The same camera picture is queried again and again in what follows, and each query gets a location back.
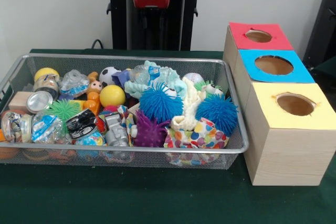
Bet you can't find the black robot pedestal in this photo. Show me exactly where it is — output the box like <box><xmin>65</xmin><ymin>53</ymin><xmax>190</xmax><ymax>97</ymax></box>
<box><xmin>101</xmin><ymin>0</ymin><xmax>212</xmax><ymax>51</ymax></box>

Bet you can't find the blue spiky ball with eyes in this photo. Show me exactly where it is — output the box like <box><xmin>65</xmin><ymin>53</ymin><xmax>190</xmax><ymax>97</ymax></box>
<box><xmin>138</xmin><ymin>81</ymin><xmax>184</xmax><ymax>124</ymax></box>

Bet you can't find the cream knitted cloth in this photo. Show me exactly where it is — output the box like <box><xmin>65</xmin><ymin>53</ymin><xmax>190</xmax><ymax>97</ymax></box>
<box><xmin>170</xmin><ymin>77</ymin><xmax>211</xmax><ymax>132</ymax></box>

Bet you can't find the purple spiky toy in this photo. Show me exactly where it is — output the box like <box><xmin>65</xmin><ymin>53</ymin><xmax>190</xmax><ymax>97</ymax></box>
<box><xmin>132</xmin><ymin>110</ymin><xmax>171</xmax><ymax>148</ymax></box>

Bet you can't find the dark green table cloth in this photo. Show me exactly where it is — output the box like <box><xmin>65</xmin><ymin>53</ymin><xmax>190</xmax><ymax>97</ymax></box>
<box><xmin>0</xmin><ymin>48</ymin><xmax>336</xmax><ymax>224</ymax></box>

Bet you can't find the silver mesh bin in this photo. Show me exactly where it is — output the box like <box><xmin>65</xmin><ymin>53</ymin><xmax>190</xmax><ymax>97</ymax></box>
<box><xmin>0</xmin><ymin>53</ymin><xmax>249</xmax><ymax>170</ymax></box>

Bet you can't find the yellow smiley ball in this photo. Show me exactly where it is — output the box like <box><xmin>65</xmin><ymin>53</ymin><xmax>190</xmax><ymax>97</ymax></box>
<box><xmin>99</xmin><ymin>84</ymin><xmax>127</xmax><ymax>108</ymax></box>

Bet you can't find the black cable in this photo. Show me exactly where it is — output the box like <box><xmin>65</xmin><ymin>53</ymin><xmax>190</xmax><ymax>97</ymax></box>
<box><xmin>90</xmin><ymin>39</ymin><xmax>106</xmax><ymax>50</ymax></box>

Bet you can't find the black and white soccer ball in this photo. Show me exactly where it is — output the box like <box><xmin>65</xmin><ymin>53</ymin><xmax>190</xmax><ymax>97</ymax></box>
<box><xmin>99</xmin><ymin>66</ymin><xmax>122</xmax><ymax>88</ymax></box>

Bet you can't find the wooden box with three holes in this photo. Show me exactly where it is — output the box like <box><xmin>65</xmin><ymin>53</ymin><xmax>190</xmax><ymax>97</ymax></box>
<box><xmin>222</xmin><ymin>22</ymin><xmax>336</xmax><ymax>187</ymax></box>

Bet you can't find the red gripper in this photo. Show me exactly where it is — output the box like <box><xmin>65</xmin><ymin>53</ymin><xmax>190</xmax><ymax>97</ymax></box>
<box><xmin>132</xmin><ymin>0</ymin><xmax>171</xmax><ymax>29</ymax></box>

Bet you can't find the light blue knitted cloth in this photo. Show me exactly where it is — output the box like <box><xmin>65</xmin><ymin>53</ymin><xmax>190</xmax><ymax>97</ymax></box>
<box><xmin>123</xmin><ymin>60</ymin><xmax>187</xmax><ymax>101</ymax></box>

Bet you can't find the white baseball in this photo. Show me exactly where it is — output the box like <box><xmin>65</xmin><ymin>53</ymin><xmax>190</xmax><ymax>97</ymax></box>
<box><xmin>182</xmin><ymin>73</ymin><xmax>205</xmax><ymax>86</ymax></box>

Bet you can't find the polka dot cloth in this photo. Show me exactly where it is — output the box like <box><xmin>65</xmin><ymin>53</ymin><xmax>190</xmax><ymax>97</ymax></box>
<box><xmin>163</xmin><ymin>118</ymin><xmax>229</xmax><ymax>149</ymax></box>

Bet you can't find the green spiky ball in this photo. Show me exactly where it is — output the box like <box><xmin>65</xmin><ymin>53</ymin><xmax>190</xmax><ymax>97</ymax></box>
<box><xmin>47</xmin><ymin>99</ymin><xmax>82</xmax><ymax>130</ymax></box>

